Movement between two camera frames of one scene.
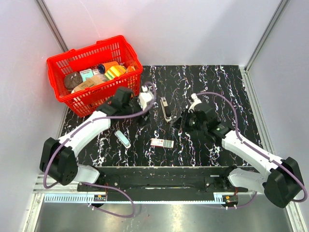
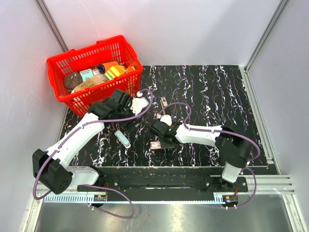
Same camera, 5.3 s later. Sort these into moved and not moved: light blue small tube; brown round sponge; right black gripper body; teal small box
Moved: right black gripper body
Not moved: light blue small tube; teal small box; brown round sponge
